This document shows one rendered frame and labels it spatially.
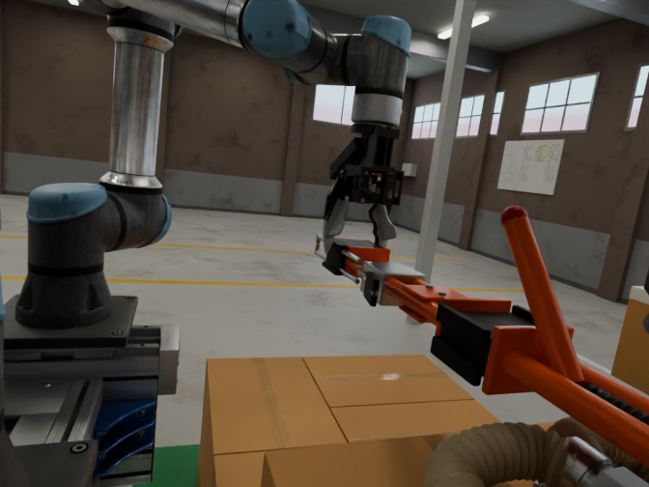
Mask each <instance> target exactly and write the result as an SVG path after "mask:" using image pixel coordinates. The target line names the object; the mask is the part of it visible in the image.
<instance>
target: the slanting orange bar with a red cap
mask: <svg viewBox="0 0 649 487"><path fill-rule="evenodd" d="M501 223H502V225H503V227H504V230H505V233H506V236H507V240H508V243H509V245H510V248H511V251H512V254H513V257H514V260H515V264H516V267H517V270H518V273H519V276H520V279H521V282H522V287H523V290H524V293H525V296H526V299H527V302H528V305H529V308H530V312H531V315H532V318H533V321H534V324H535V327H536V330H537V333H538V336H539V339H540V342H541V345H542V348H543V351H544V354H545V358H546V361H547V364H548V367H549V368H550V369H552V370H553V371H555V372H557V373H558V374H560V375H562V376H564V377H565V378H567V379H569V380H571V381H572V382H574V383H576V384H579V383H584V382H586V381H585V379H584V376H583V373H582V370H581V367H580V364H579V362H578V357H577V354H576V351H575V348H574V346H573V343H572V340H571V337H570V334H569V332H568V329H567V327H566V324H565V321H564V318H563V315H562V312H561V310H560V307H559V304H558V301H557V298H556V295H555V293H554V291H553V288H552V285H551V282H550V277H549V275H548V272H547V269H546V266H545V263H544V260H543V258H542V255H541V252H540V249H539V246H538V244H537V242H536V239H535V236H534V233H533V230H532V227H531V224H530V222H529V219H528V213H527V211H526V210H525V209H524V208H522V207H519V206H511V207H508V208H506V209H505V210H504V211H503V212H502V215H501Z"/></svg>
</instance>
